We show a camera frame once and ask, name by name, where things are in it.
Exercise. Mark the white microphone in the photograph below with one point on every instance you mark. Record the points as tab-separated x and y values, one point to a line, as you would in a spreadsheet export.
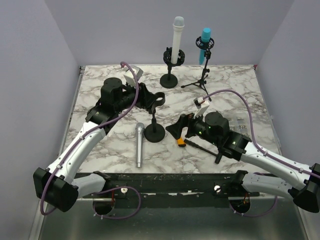
178	26

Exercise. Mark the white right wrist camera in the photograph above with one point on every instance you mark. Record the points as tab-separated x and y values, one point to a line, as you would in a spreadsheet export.
202	105

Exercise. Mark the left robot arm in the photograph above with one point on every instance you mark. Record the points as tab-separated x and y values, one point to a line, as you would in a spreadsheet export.
57	184

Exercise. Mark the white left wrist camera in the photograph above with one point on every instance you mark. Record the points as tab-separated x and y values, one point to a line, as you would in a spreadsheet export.
129	77

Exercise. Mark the grey silver microphone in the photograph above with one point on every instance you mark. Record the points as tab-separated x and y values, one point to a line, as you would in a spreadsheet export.
139	135

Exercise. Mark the orange utility knife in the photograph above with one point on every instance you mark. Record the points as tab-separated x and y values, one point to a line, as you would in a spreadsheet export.
181	143

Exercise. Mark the black tripod microphone stand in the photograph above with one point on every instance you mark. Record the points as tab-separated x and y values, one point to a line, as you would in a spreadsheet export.
206	46

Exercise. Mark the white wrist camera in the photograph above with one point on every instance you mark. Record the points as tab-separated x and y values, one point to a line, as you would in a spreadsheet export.
202	105
129	77

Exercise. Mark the black hammer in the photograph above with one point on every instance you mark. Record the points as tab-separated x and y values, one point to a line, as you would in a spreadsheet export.
200	147

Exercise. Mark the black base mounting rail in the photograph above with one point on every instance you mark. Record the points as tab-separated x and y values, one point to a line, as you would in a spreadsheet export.
171	190

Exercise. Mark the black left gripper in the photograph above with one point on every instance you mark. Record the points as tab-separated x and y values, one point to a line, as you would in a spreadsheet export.
145	98

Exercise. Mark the black clip microphone stand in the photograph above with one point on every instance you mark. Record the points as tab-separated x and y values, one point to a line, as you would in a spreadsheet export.
155	132

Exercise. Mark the clear plastic screw box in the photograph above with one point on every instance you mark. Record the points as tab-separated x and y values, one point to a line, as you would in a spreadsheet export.
240	125

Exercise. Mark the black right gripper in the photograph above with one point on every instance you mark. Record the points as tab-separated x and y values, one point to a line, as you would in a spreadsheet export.
185	120

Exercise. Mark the black shock-mount round-base stand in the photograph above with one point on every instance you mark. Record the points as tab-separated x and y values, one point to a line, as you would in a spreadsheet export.
169	80

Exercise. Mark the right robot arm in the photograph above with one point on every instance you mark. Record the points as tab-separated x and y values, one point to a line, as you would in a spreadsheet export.
289	179

